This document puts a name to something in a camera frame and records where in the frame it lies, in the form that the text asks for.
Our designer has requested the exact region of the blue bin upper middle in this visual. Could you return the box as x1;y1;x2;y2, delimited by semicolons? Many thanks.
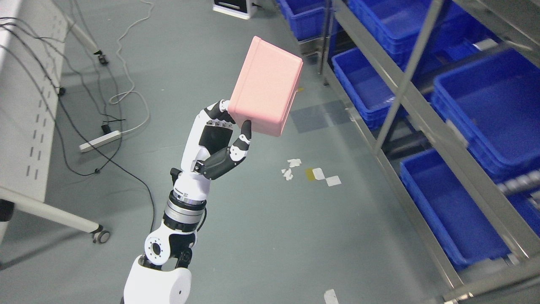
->
330;48;395;130

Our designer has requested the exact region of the pink plastic storage box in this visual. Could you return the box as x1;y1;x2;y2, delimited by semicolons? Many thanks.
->
228;36;303;137

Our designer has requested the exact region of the white desk with casters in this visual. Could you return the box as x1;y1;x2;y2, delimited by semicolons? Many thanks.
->
0;0;110;244

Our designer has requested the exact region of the blue bin bottom right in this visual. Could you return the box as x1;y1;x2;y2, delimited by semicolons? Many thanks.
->
400;149;511;271

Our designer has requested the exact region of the white device base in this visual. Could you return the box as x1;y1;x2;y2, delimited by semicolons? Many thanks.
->
212;0;260;20

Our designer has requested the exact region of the blue bin top stack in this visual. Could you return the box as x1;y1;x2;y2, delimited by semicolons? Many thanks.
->
348;0;494;70

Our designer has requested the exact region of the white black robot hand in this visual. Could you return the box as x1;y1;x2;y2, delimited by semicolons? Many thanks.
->
172;100;251;205

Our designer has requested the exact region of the white power strip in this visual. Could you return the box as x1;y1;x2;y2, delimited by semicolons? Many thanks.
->
79;130;122;152

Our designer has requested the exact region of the black cable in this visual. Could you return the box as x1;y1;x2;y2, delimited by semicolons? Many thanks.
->
0;0;157;233

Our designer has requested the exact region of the steel shelf rack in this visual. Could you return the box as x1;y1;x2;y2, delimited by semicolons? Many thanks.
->
319;0;539;304

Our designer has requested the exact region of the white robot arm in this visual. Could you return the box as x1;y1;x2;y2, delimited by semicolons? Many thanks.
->
120;191;207;304

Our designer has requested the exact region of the white cable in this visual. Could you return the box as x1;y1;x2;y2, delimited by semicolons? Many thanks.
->
109;0;155;136

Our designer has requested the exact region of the blue bin middle right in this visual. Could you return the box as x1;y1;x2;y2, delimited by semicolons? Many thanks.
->
431;49;540;181

